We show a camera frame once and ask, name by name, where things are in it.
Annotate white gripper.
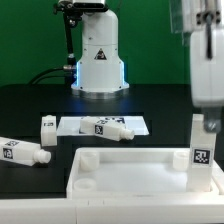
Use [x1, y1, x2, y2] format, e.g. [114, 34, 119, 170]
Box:
[190, 29, 224, 132]

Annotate white desk top tray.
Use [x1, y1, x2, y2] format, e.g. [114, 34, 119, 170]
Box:
[66, 147, 224, 204]

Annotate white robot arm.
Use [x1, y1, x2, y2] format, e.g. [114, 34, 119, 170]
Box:
[72, 0, 224, 133]

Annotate white front fence bar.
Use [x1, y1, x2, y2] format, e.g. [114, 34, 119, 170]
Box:
[0, 199, 224, 224]

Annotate black cable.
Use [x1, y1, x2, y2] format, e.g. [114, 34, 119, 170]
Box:
[29, 65, 78, 85]

